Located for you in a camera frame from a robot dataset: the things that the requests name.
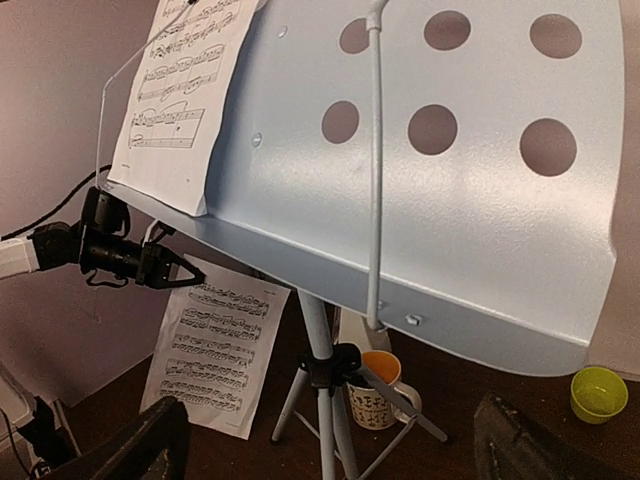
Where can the white tripod stand pole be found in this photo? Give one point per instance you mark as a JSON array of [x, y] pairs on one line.
[[326, 370]]

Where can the right wire page holder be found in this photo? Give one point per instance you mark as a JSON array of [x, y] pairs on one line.
[[373, 21]]

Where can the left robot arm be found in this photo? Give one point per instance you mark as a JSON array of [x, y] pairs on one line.
[[98, 244]]

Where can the yellow patterned mug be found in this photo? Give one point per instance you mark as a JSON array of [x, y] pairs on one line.
[[370, 409]]

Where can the white perforated music stand desk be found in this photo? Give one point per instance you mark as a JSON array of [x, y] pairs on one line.
[[503, 125]]

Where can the sheet music page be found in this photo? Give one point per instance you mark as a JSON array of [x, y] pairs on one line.
[[214, 347], [175, 108]]

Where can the green bowl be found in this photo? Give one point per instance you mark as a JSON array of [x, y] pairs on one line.
[[597, 395]]

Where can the white metronome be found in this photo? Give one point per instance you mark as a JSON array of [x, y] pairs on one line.
[[351, 327]]

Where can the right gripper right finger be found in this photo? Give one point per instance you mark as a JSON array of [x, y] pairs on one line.
[[510, 445]]

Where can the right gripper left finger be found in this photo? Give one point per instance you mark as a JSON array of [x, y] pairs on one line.
[[153, 446]]

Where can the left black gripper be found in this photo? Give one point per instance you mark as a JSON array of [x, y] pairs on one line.
[[159, 269]]

